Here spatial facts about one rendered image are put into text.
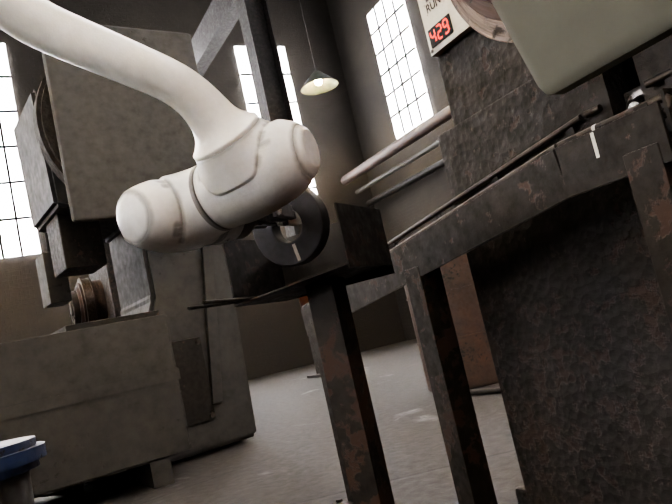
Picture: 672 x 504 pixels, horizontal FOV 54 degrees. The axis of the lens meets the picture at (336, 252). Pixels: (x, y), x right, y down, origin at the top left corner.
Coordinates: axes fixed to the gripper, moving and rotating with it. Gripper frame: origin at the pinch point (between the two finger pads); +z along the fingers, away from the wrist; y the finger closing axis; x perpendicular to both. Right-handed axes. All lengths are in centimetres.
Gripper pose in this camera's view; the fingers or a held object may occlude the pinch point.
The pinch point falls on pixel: (288, 217)
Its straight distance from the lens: 124.9
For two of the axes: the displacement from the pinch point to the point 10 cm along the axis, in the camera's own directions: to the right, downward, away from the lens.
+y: 8.7, -2.4, -4.4
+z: 4.4, -0.4, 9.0
